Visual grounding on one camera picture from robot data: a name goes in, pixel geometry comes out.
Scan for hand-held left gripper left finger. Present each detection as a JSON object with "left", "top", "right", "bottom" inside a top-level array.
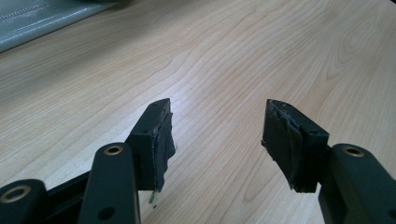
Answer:
[{"left": 125, "top": 97, "right": 177, "bottom": 193}]

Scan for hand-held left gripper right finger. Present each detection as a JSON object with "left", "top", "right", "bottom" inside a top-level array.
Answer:
[{"left": 261, "top": 98, "right": 331, "bottom": 194}]

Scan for metal shoe rack grey shelves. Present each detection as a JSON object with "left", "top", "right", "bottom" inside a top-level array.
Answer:
[{"left": 0, "top": 0, "right": 133, "bottom": 54}]

